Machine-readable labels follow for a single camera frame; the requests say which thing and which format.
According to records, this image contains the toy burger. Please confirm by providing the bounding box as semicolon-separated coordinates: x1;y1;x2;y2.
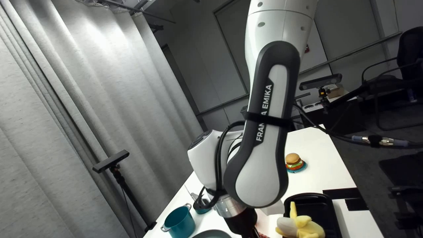
284;151;305;170

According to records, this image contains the large black tape patch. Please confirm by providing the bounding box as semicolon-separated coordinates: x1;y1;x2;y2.
322;187;375;199

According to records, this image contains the grey door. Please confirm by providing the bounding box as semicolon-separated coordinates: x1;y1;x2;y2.
214;0;255;117

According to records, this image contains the small teal toy plate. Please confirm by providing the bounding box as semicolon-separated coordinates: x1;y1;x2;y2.
285;161;308;174

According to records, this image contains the dark grey plate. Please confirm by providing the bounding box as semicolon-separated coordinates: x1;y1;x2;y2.
190;228;232;238

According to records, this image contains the small black tape patch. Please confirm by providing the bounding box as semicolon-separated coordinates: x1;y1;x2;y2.
344;198;375;211

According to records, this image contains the black flat bar on stand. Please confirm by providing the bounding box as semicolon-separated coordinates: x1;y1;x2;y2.
91;149;131;174

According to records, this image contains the grey stereo camera bar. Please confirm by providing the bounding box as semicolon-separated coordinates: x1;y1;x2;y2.
299;72;344;91

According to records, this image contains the small teal pan with lid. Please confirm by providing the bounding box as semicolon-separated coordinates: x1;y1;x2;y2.
190;192;217;215

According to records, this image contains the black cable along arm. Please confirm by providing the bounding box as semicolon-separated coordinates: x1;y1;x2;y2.
193;117;248;210

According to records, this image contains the grey pleated curtain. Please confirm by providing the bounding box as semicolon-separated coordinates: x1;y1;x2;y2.
0;0;215;238

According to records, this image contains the yellow banana plush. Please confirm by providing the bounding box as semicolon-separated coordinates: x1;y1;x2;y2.
275;200;326;238

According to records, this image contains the black tripod stand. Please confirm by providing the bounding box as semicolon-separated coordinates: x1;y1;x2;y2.
110;165;158;232

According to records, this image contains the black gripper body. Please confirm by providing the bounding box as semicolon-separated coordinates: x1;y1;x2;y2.
229;207;262;238

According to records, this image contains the black plastic tray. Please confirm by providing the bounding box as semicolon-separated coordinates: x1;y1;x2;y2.
281;191;341;238

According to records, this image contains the black office chair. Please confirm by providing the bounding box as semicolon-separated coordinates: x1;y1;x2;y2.
361;25;423;130

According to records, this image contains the black cable with metal connector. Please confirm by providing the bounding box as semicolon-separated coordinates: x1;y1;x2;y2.
295;103;411;149

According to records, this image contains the black cabinet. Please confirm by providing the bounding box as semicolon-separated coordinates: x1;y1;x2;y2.
322;97;367;136

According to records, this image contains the teal toy pot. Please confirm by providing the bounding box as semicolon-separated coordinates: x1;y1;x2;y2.
160;202;197;238

